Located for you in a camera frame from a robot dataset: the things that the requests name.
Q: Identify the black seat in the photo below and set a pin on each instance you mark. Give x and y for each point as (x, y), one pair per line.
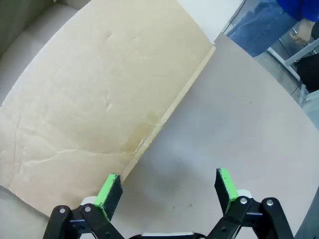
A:
(310, 72)

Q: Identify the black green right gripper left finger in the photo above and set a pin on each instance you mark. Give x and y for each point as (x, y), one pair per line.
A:
(109, 199)

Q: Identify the person in blue clothes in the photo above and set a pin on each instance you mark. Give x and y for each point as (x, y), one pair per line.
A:
(261, 27)

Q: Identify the white metal frame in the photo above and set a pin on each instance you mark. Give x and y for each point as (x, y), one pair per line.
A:
(302, 53)

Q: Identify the brown cardboard box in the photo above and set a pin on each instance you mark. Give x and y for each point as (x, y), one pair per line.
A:
(99, 94)

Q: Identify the person's left hand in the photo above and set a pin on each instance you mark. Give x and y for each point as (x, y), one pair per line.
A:
(302, 31)

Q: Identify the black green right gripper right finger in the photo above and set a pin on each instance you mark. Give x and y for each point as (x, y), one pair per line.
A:
(228, 194)

